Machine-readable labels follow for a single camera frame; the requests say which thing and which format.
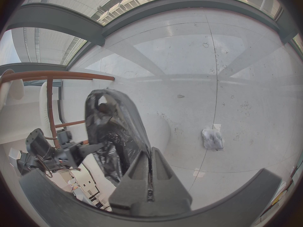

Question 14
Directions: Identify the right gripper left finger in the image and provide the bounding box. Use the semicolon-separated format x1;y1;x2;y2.
108;148;152;216

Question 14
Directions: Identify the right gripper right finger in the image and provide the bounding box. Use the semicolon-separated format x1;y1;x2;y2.
151;147;193;212

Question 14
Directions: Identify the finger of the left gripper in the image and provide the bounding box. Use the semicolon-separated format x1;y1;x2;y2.
79;142;106;158

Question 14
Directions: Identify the black plastic bag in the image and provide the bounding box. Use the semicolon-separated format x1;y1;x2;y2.
84;89;154;201

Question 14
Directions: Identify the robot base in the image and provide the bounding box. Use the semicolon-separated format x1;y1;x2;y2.
8;148;113;211

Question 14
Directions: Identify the white cushioned wooden chair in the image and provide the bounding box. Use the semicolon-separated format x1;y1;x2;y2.
0;69;116;146

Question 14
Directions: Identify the crumpled white paper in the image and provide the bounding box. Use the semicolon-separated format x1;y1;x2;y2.
202;127;224;151

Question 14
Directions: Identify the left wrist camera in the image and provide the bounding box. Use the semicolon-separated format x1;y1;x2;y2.
56;130;72;146

